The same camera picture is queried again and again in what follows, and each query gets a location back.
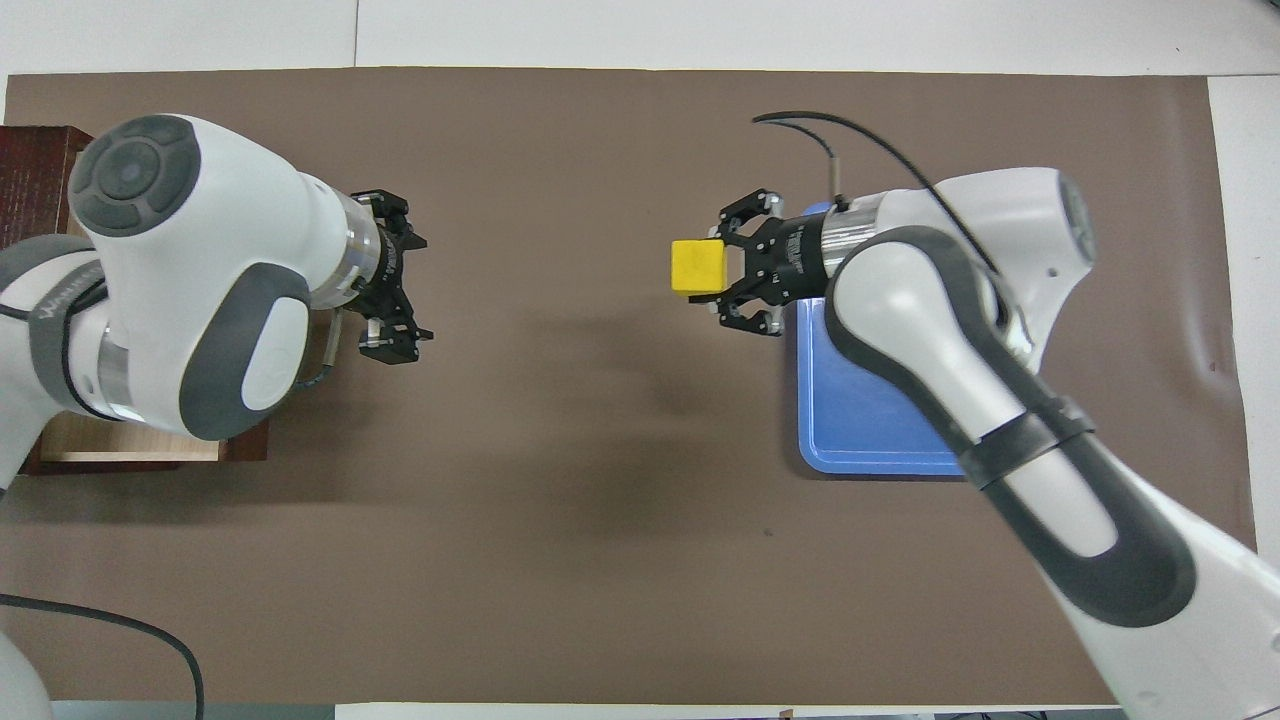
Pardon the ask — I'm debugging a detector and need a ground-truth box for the blue plastic tray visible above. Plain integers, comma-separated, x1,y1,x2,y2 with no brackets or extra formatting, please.
796,200,971,477

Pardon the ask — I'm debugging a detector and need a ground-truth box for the yellow cube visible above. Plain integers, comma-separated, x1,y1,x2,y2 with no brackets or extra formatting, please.
669,237,730,299

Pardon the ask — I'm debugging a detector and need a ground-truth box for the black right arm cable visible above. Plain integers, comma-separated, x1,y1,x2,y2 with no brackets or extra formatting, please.
751,111,1003,279

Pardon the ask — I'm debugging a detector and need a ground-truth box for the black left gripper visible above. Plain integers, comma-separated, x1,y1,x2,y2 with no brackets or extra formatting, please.
350,187,435,364

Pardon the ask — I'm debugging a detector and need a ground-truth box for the black floor cable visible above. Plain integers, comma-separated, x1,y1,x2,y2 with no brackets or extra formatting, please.
0,592,207,720

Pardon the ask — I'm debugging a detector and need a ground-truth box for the dark wooden drawer cabinet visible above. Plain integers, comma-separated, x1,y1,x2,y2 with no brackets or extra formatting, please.
0,124,97,477

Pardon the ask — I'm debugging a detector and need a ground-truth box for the brown table mat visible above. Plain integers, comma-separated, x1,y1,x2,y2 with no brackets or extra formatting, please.
4,67,1277,707

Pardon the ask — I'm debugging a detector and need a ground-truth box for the thin gray cable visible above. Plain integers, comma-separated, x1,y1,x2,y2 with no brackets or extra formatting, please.
294,308,347,393

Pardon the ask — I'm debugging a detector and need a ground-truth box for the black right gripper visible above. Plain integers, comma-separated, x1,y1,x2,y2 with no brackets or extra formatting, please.
689,187,833,339

